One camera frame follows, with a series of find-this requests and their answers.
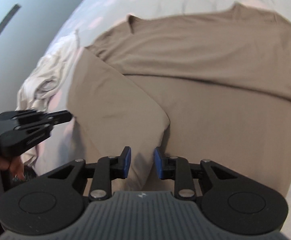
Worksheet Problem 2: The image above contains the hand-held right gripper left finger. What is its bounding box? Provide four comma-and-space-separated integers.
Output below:
48, 146, 131, 202

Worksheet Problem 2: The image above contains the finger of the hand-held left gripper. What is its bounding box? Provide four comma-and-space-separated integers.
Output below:
44, 109, 73, 127

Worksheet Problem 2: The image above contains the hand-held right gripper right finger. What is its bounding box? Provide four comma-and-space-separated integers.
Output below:
154, 147, 238, 201

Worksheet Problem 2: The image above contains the taupe long sleeve shirt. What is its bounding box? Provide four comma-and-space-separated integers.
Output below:
67, 2, 291, 198

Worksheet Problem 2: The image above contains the person's left hand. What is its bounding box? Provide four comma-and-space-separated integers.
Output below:
0, 155, 25, 181

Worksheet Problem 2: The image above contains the white garment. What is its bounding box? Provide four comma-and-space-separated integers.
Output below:
17, 29, 82, 168

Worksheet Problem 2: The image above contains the grey wall switch panel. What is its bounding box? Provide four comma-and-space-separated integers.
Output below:
0, 4, 21, 35

